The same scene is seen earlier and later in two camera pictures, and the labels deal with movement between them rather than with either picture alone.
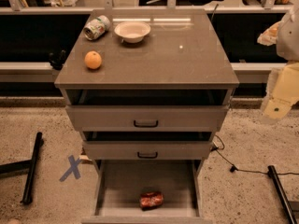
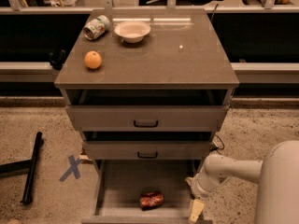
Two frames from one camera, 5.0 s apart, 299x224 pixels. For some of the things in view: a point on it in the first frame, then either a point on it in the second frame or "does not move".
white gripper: [289, 39] -> [199, 187]
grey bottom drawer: [120, 183] does not move
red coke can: [149, 201] does not move
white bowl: [133, 32] does not move
